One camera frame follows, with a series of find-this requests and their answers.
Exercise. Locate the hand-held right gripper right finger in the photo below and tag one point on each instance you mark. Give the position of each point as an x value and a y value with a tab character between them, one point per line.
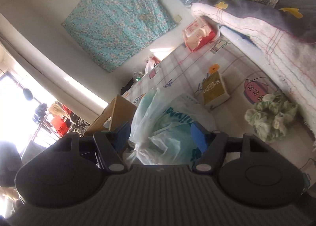
200	137

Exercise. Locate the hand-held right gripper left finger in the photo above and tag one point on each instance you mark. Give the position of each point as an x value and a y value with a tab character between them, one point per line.
122	131

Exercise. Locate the cardboard box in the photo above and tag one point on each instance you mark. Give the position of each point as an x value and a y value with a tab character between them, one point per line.
116	110

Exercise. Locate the white green plastic bag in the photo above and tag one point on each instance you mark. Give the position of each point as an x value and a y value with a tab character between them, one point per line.
163	122

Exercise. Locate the dark cloth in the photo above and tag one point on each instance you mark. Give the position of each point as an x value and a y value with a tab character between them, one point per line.
127	85

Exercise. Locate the gold tissue pack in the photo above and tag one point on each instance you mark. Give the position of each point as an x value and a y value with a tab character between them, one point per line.
213	87

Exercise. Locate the red plastic crate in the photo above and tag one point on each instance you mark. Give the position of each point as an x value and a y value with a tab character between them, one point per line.
60	124

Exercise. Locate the white plastic floor bag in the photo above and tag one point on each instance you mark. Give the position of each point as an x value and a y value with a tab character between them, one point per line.
150	65

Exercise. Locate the green floral cloth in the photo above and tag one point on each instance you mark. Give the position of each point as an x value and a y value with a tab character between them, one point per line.
269	117

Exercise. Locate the checked printed bed sheet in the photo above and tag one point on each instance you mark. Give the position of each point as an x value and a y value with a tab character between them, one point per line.
234	68

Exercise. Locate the red tissue pack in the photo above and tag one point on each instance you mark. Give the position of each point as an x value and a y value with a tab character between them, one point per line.
197	33

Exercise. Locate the white towel blanket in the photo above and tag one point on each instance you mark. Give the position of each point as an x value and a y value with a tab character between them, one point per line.
284	50

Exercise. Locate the grey blanket with yellow prints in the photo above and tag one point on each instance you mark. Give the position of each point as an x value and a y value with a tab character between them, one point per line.
259	16

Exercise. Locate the teal floral wall cloth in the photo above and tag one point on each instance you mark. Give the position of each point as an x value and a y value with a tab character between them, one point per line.
118	16

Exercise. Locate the beige wall socket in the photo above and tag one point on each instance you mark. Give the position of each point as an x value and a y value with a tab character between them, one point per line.
178	18

